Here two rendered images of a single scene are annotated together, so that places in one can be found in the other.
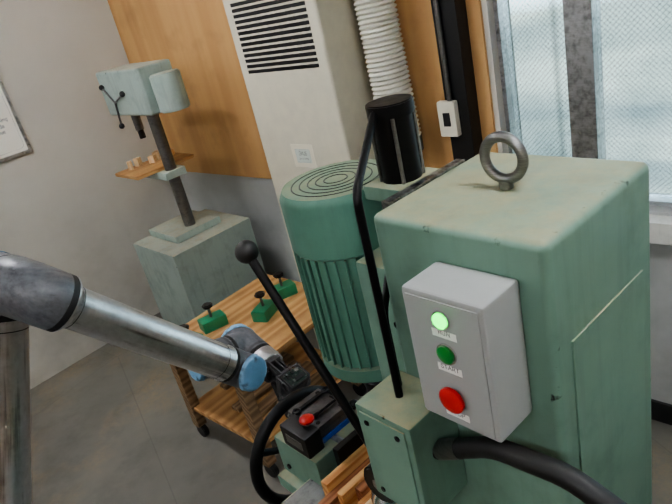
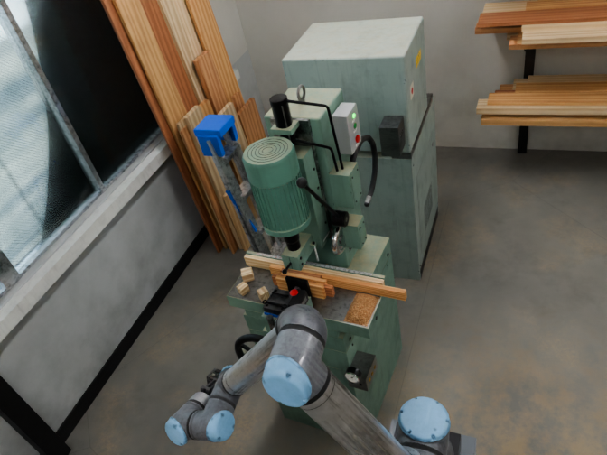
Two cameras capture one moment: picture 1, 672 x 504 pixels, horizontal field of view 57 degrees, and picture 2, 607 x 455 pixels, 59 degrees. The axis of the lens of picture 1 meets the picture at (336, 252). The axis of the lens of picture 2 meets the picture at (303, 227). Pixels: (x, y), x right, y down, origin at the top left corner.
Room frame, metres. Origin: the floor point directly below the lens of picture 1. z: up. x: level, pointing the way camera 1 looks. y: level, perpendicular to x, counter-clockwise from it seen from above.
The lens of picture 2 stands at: (1.30, 1.42, 2.39)
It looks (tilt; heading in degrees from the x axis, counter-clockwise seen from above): 39 degrees down; 251
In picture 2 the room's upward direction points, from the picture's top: 14 degrees counter-clockwise
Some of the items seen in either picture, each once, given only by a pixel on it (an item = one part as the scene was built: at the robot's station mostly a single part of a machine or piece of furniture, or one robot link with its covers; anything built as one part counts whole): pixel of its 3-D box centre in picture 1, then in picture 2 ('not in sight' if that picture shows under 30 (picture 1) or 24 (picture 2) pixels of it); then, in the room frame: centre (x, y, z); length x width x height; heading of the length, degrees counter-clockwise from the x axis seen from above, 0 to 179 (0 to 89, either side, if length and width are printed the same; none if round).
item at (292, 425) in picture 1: (313, 418); (285, 301); (0.99, 0.12, 0.99); 0.13 x 0.11 x 0.06; 127
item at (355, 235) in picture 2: not in sight; (351, 231); (0.62, -0.01, 1.02); 0.09 x 0.07 x 0.12; 127
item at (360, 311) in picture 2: not in sight; (360, 305); (0.76, 0.25, 0.92); 0.14 x 0.09 x 0.04; 37
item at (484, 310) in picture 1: (467, 349); (347, 128); (0.52, -0.11, 1.40); 0.10 x 0.06 x 0.16; 37
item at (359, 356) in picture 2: not in sight; (362, 371); (0.82, 0.27, 0.58); 0.12 x 0.08 x 0.08; 37
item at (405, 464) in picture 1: (411, 445); (346, 184); (0.60, -0.03, 1.22); 0.09 x 0.08 x 0.15; 37
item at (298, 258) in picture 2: not in sight; (299, 252); (0.85, -0.04, 1.03); 0.14 x 0.07 x 0.09; 37
